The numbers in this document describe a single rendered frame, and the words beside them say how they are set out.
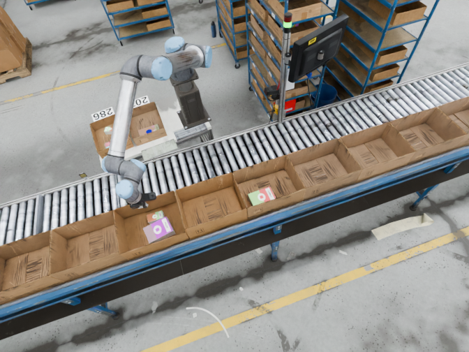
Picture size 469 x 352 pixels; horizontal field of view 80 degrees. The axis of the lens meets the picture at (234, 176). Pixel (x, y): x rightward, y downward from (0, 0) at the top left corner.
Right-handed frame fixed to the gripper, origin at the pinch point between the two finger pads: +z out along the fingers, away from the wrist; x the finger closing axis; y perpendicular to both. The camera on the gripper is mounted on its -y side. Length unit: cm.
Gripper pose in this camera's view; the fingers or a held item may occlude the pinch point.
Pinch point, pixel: (147, 204)
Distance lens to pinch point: 190.0
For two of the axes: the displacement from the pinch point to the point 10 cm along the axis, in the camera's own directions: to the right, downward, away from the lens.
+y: -9.5, 3.0, -1.2
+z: -0.1, 3.4, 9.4
